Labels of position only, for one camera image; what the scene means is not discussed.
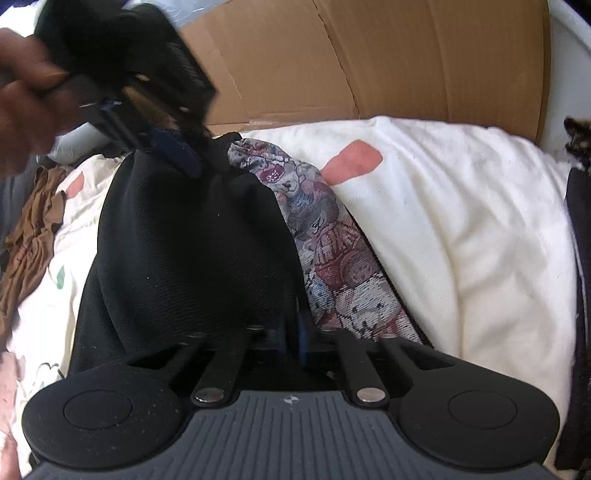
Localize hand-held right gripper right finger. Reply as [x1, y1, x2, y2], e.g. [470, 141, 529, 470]
[295, 314, 455, 407]

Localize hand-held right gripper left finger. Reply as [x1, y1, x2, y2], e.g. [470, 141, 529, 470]
[122, 323, 289, 407]

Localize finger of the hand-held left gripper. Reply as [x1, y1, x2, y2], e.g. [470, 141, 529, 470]
[139, 127, 213, 181]

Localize black pants with bear-print trim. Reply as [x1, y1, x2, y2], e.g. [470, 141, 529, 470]
[69, 131, 435, 384]

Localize person's left hand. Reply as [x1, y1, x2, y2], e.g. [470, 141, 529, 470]
[0, 28, 89, 177]

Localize grey neck pillow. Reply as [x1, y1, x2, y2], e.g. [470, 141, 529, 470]
[48, 122, 118, 164]

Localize brown garment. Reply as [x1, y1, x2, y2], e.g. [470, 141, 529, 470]
[0, 166, 70, 342]

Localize cream bear print blanket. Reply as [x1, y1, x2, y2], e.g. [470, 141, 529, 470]
[0, 115, 583, 480]

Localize large flat cardboard sheet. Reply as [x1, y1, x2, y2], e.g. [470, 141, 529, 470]
[178, 0, 552, 144]

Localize black folded garment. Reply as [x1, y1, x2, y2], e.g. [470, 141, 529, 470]
[554, 166, 591, 469]

